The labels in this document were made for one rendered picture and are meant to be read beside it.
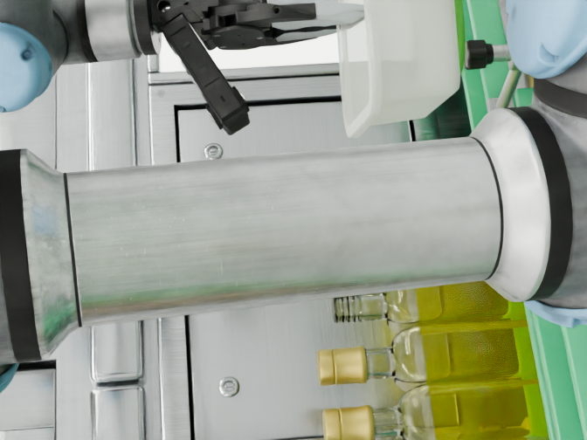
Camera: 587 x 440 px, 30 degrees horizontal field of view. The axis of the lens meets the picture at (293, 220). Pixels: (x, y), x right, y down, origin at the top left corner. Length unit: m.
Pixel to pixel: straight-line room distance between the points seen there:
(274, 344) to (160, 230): 0.62
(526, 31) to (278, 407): 0.63
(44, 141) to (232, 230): 0.79
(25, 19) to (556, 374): 0.55
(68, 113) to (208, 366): 0.37
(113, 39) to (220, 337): 0.35
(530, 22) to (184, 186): 0.21
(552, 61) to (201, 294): 0.23
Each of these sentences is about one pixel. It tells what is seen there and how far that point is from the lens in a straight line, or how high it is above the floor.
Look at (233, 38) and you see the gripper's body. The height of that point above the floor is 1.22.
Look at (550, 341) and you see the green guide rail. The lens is 1.02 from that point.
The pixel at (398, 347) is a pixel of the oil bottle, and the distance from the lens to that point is 1.04.
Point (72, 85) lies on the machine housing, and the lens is 1.37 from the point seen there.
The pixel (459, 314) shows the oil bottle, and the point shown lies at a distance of 1.05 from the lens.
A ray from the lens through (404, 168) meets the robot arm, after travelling 0.61.
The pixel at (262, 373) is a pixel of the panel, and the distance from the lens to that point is 1.17.
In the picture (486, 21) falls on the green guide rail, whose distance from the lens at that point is 1.20.
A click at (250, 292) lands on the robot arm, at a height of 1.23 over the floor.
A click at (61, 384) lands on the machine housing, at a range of 1.21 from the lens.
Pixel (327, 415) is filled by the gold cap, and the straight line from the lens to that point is 1.02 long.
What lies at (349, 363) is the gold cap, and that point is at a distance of 1.03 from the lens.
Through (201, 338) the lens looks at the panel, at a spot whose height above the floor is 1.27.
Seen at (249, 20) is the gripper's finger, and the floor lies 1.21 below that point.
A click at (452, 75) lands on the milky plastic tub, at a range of 0.88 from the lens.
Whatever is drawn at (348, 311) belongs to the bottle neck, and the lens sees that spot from 1.05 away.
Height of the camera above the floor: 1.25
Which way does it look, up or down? 4 degrees down
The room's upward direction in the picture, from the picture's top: 94 degrees counter-clockwise
